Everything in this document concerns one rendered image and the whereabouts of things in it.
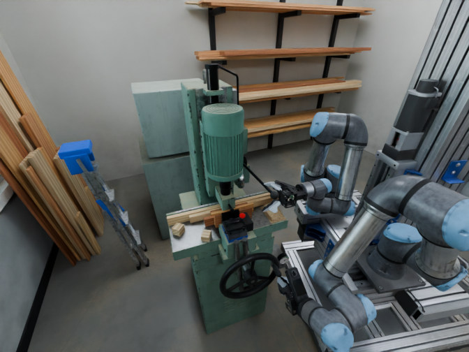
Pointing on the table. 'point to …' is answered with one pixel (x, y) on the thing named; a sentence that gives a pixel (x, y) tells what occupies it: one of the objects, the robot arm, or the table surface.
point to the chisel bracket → (225, 199)
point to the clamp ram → (229, 215)
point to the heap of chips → (274, 216)
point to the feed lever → (260, 180)
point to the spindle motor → (223, 141)
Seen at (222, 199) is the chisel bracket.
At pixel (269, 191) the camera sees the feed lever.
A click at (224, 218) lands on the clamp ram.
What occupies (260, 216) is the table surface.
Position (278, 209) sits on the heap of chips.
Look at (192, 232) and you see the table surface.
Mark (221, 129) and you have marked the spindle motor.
